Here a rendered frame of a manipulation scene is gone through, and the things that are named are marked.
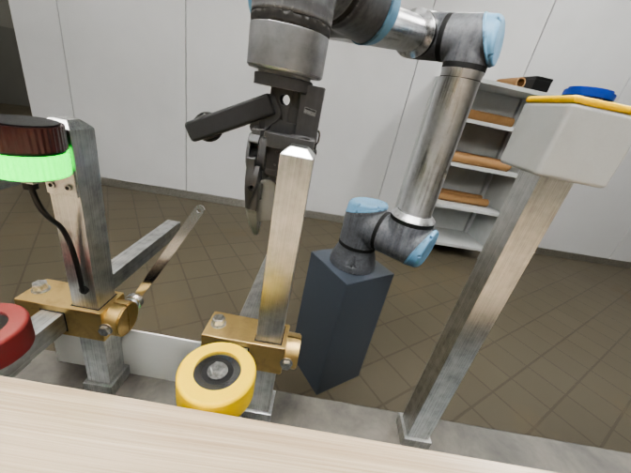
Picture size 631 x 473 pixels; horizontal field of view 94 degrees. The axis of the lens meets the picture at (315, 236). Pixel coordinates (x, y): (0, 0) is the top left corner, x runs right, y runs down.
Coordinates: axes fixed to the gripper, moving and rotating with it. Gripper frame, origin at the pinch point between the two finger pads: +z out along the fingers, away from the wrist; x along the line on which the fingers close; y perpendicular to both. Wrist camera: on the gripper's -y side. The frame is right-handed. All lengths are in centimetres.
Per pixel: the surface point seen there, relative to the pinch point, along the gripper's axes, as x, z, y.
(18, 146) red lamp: -15.1, -10.1, -17.5
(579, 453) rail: -6, 29, 63
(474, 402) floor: 61, 99, 103
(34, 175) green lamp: -14.7, -7.6, -17.1
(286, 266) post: -9.6, 0.1, 6.6
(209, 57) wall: 251, -33, -104
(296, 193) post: -9.6, -9.0, 6.4
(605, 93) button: -9.8, -23.4, 31.7
